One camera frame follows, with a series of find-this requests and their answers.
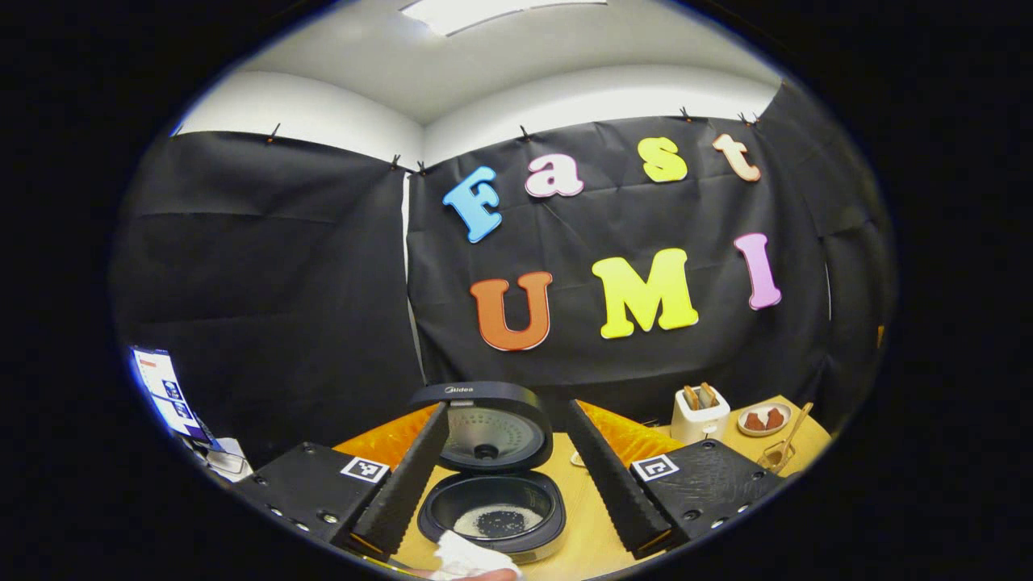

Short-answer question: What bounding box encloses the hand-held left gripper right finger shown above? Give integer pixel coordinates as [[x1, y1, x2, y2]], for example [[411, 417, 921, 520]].
[[565, 399, 784, 559]]

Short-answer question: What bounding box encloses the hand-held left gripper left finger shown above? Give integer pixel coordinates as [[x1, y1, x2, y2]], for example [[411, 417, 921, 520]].
[[230, 401, 450, 558]]

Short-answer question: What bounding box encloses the dark grey rice cooker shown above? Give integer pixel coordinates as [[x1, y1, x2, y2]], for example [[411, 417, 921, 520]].
[[409, 381, 567, 564]]

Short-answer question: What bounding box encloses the wooden spoon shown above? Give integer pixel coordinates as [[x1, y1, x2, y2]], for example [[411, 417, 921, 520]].
[[767, 402, 814, 469]]

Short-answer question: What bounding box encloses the white tissue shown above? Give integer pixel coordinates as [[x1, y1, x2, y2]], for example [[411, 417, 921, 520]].
[[432, 530, 521, 581]]

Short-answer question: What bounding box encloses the white toaster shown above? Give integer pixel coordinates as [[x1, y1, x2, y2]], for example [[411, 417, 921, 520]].
[[671, 383, 731, 445]]

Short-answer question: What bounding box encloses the round plate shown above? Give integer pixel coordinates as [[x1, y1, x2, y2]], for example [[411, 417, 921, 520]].
[[738, 403, 792, 438]]

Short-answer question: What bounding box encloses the white side desk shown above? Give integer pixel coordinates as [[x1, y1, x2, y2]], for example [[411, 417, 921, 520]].
[[198, 438, 253, 483]]

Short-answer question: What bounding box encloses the black backdrop cloth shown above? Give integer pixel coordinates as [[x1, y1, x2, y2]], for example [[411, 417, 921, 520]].
[[111, 81, 898, 469]]

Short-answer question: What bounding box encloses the computer monitor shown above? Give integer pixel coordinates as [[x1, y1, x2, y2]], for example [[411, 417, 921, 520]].
[[129, 347, 217, 446]]

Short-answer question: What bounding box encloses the row of black cloth clips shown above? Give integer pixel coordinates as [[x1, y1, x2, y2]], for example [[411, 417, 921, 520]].
[[266, 105, 763, 174]]

